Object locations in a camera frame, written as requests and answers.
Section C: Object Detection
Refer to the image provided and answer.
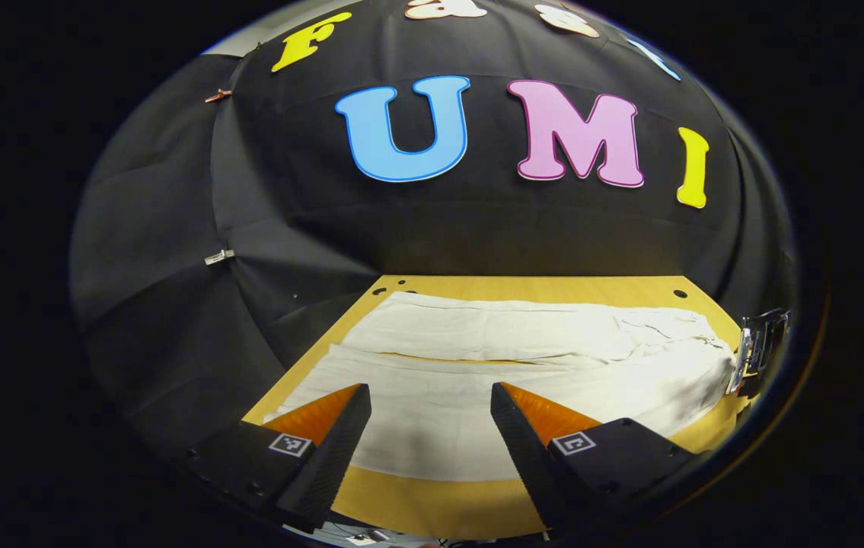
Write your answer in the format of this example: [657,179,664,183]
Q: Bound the white jeans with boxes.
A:
[264,292,741,483]

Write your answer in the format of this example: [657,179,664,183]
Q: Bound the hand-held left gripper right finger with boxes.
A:
[490,381,700,534]

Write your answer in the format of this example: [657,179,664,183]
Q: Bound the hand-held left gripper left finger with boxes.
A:
[187,383,373,534]

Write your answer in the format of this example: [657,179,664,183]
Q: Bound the black backdrop cloth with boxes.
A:
[70,0,798,465]

